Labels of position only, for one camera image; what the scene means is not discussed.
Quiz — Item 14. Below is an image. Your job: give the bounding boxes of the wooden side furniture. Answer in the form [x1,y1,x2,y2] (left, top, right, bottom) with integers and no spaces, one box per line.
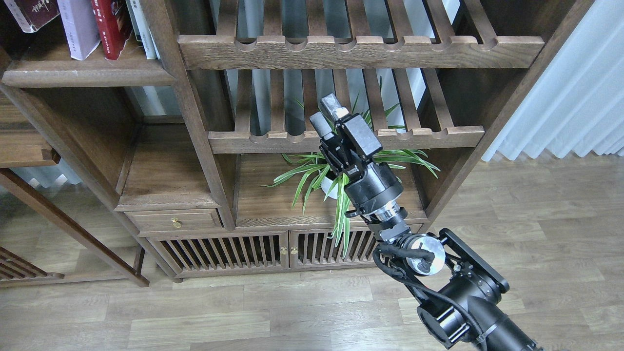
[1,89,150,287]

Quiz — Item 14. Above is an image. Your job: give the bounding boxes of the dark maroon book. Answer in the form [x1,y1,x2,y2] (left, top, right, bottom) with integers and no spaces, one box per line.
[4,0,59,33]

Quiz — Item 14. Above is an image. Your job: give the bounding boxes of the white plant pot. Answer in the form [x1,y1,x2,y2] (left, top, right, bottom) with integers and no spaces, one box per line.
[321,173,340,201]

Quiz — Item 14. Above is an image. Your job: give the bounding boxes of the red survival guide book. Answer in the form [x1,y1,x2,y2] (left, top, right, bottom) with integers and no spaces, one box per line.
[91,0,132,60]

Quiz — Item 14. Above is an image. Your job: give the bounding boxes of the white upright books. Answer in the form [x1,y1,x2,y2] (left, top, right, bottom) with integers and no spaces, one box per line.
[126,0,160,59]

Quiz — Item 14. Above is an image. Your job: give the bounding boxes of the dark wooden bookshelf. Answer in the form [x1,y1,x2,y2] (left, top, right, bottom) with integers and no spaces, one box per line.
[1,0,593,282]

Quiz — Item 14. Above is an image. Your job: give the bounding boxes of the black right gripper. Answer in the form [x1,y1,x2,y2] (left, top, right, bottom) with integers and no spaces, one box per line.
[310,94,407,230]

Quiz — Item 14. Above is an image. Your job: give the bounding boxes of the white purple book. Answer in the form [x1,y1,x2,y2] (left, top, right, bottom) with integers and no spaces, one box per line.
[57,0,101,60]

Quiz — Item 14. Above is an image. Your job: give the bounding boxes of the white pleated curtain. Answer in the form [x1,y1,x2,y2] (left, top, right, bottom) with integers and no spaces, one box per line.
[482,0,624,161]

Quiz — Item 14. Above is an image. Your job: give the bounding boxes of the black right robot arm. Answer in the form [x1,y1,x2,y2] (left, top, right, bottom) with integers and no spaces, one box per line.
[310,94,539,351]

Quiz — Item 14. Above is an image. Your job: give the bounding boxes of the green spider plant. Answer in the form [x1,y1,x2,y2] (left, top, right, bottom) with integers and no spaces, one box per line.
[272,113,439,245]

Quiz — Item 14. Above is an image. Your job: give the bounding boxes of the brass drawer knob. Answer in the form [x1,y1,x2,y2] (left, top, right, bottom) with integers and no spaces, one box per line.
[170,217,182,229]

